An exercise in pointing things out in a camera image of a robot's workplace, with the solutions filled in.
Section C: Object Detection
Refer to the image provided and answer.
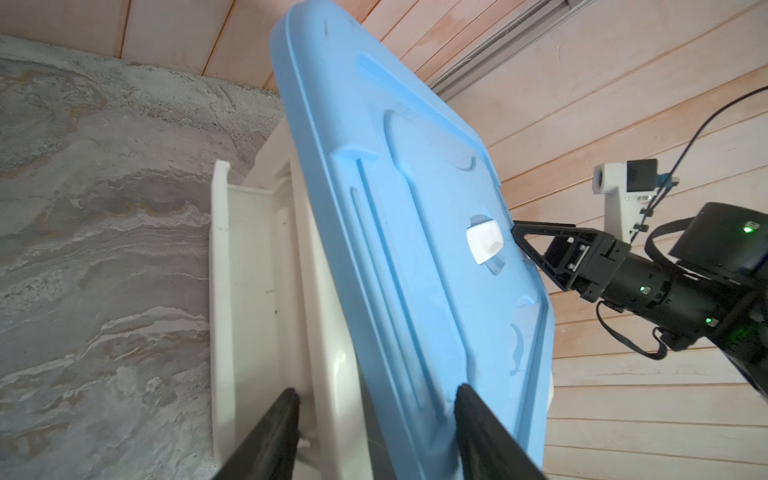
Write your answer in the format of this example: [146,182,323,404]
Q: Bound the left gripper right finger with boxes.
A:
[454,384,545,480]

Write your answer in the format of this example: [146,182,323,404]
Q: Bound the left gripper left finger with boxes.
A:
[213,388,300,480]

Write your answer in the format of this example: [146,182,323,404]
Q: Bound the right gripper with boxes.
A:
[511,202,767,395]

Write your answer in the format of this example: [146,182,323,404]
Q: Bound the white plastic storage bin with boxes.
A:
[209,121,373,479]

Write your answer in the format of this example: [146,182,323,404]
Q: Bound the blue plastic bin lid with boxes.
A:
[270,1,555,479]

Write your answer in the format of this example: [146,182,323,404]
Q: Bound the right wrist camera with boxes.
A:
[592,159,679,244]

